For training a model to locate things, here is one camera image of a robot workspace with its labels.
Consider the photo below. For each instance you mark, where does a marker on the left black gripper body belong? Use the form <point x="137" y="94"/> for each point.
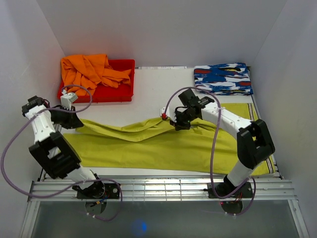
<point x="63" y="118"/>

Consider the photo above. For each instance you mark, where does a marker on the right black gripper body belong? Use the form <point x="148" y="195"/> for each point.
<point x="183" y="119"/>

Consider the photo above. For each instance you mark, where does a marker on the yellow-green trousers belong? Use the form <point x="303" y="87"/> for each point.
<point x="133" y="136"/>

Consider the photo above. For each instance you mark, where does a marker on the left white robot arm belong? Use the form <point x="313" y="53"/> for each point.
<point x="51" y="149"/>

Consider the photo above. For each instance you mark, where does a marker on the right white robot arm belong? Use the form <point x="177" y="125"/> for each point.
<point x="254" y="142"/>

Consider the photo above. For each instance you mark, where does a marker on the orange trousers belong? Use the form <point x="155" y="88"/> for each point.
<point x="82" y="74"/>

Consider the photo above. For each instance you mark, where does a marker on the folded blue patterned trousers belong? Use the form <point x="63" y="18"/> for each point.
<point x="224" y="79"/>

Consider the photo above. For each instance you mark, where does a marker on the red plastic bin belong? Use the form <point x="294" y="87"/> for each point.
<point x="103" y="94"/>

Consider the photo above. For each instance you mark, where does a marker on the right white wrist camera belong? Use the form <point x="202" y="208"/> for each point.
<point x="167" y="113"/>

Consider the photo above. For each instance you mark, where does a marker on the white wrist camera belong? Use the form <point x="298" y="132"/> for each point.
<point x="167" y="113"/>
<point x="67" y="99"/>

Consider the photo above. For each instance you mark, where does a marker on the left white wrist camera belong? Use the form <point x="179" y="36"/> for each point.
<point x="67" y="99"/>

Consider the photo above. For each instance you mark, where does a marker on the aluminium frame rail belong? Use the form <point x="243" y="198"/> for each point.
<point x="188" y="188"/>

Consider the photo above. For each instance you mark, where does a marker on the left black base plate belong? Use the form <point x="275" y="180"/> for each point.
<point x="98" y="190"/>

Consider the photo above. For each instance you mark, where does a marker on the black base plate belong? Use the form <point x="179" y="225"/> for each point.
<point x="222" y="190"/>
<point x="98" y="190"/>

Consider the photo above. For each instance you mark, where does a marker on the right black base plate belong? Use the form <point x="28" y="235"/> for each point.
<point x="222" y="190"/>

